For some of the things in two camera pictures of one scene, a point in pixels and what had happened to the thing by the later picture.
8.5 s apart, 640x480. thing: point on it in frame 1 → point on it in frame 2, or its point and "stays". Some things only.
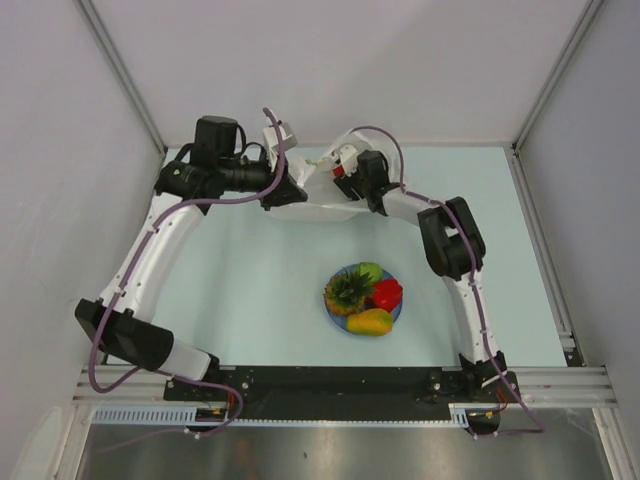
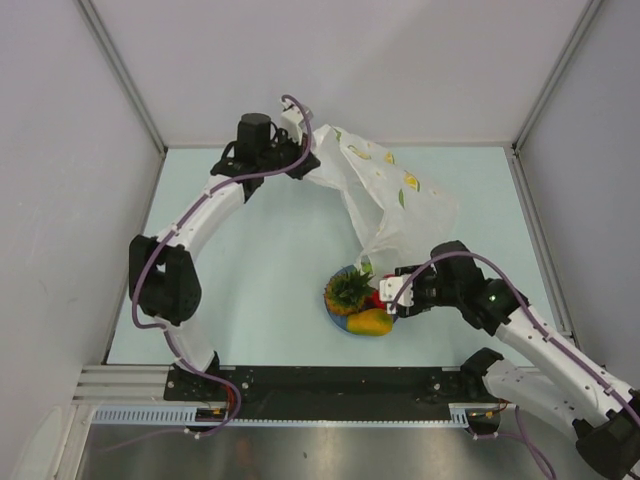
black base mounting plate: x=343 y=393 stays
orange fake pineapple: x=346 y=293 stays
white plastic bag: x=326 y=201 → x=396 y=211
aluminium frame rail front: x=143 y=386 stays
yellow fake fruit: x=371 y=322 stays
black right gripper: x=347 y=184 → x=406 y=311
